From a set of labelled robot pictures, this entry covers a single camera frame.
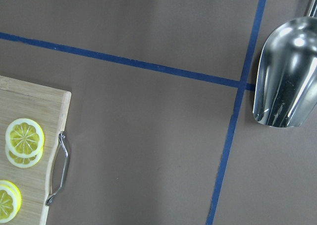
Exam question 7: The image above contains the metal scoop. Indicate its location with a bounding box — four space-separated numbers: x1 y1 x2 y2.
253 0 317 128

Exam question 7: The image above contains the upper yellow lemon slice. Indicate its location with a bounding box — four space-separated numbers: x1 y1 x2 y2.
5 118 45 158

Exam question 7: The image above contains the yellow lemon slice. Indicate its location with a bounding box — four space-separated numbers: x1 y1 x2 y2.
5 145 44 169
5 118 45 158
0 180 22 224

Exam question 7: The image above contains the wooden cutting board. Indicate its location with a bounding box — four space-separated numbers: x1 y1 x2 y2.
0 76 71 225

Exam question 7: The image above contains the lower yellow lemon slice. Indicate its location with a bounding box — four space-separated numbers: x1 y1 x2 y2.
5 145 44 169

